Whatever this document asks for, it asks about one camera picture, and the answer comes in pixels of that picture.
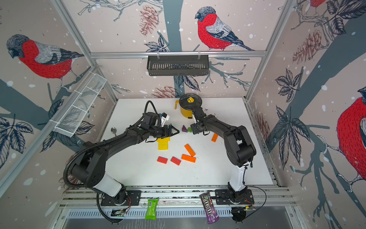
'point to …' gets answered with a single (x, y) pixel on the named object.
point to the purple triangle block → (184, 129)
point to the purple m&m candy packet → (212, 215)
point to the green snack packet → (151, 212)
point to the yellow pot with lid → (188, 102)
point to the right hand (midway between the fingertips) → (198, 126)
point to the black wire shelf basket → (177, 65)
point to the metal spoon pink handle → (114, 130)
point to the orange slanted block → (188, 158)
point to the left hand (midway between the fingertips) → (178, 130)
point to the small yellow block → (163, 143)
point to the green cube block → (189, 129)
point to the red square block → (162, 160)
